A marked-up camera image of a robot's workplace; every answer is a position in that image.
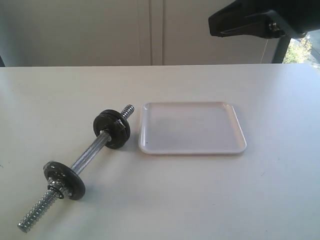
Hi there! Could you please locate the chrome spin-lock collar nut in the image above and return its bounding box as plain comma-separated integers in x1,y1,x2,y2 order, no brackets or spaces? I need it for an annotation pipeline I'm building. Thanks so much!
47,177,72,199

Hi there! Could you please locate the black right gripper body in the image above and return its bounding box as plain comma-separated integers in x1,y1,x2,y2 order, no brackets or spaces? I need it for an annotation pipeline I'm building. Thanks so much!
269,0,320,38

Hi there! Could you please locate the white rectangular plastic tray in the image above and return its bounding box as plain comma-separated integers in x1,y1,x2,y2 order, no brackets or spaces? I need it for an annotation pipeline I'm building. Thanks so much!
138,102,247,155

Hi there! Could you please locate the black window frame post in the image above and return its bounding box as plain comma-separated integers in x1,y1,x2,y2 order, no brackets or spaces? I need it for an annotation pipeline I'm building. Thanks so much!
271,36,291,64

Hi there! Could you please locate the chrome threaded dumbbell bar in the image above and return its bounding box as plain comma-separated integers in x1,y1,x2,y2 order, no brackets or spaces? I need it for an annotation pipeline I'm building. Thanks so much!
17,104,135,233

